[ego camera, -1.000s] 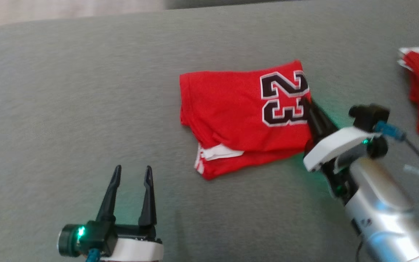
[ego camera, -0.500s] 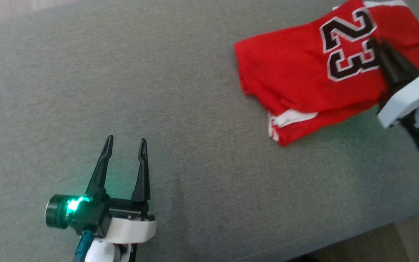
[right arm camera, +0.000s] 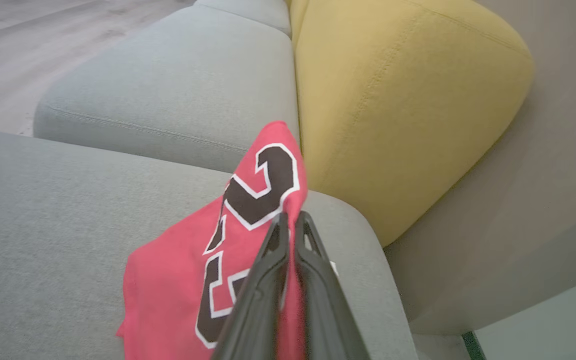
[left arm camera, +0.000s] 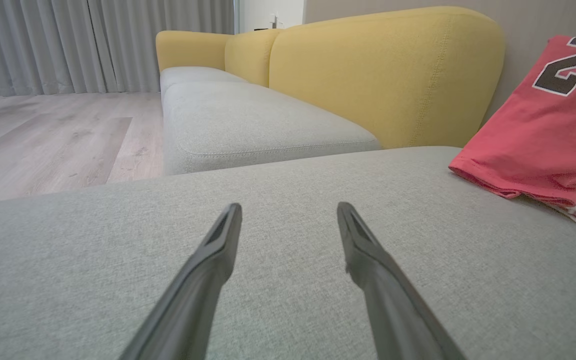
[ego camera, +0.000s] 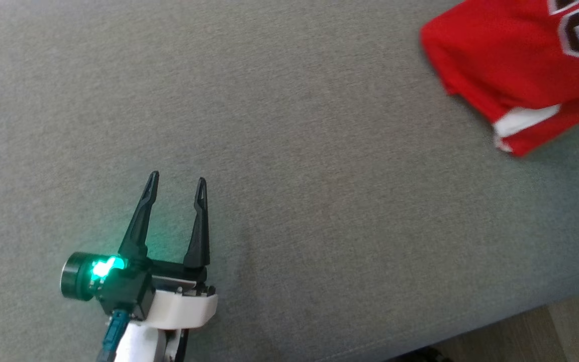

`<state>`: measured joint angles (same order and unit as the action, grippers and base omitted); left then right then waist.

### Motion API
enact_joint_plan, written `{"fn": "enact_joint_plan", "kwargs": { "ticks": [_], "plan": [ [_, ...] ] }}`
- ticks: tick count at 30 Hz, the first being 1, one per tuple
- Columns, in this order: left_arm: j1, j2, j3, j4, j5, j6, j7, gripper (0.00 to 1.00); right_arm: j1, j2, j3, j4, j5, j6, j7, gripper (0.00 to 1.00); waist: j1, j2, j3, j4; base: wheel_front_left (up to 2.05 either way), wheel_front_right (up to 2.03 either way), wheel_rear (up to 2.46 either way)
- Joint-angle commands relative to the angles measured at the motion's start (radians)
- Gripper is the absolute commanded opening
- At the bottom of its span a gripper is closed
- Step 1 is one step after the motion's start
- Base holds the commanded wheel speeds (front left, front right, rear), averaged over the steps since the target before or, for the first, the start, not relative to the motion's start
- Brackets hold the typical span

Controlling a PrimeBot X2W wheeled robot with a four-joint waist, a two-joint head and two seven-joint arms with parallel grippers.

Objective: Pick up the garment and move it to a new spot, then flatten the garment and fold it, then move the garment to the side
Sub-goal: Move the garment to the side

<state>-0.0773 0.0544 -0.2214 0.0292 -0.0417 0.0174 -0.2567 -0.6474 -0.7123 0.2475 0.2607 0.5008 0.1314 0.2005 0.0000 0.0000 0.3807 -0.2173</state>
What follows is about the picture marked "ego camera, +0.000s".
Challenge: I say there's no teal camera cable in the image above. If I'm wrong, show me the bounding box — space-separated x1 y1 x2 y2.
96 309 132 362

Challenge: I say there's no red white sports jersey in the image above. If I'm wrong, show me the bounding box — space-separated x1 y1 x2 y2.
420 0 579 157

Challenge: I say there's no large grey sofa seat cushion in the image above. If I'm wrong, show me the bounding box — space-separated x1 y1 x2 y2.
0 0 579 362

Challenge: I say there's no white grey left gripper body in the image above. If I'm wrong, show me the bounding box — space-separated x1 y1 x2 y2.
60 251 219 331

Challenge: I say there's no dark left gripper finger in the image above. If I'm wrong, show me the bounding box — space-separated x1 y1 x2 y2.
183 177 212 268
118 171 160 260

